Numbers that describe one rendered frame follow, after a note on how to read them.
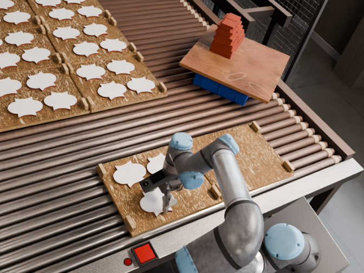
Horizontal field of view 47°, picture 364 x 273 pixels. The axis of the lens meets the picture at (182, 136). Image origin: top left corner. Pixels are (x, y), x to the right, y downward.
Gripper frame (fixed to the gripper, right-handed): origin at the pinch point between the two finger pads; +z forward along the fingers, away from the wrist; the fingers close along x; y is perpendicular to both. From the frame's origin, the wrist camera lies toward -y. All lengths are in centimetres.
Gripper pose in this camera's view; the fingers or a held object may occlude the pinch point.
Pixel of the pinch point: (156, 201)
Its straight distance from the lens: 165.6
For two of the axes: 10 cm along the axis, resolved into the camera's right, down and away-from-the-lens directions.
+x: -4.9, -6.8, 5.4
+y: 8.4, -2.1, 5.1
